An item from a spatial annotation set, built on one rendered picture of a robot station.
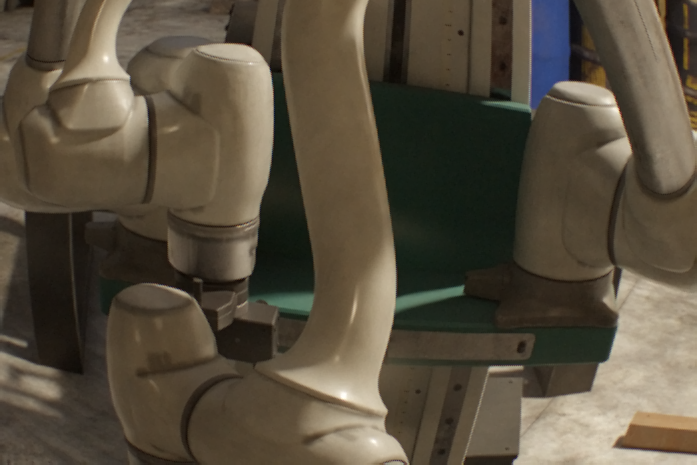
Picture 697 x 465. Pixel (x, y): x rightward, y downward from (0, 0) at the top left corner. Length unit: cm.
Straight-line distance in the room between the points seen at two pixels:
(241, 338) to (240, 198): 15
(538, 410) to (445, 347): 250
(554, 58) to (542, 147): 402
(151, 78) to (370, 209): 59
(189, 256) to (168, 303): 27
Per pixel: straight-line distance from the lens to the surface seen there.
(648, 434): 379
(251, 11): 412
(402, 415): 191
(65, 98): 123
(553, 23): 552
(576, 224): 153
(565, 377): 414
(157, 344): 102
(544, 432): 392
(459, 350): 159
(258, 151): 127
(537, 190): 155
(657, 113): 127
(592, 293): 159
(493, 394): 231
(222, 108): 124
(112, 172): 123
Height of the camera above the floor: 188
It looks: 19 degrees down
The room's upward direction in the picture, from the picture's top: 5 degrees clockwise
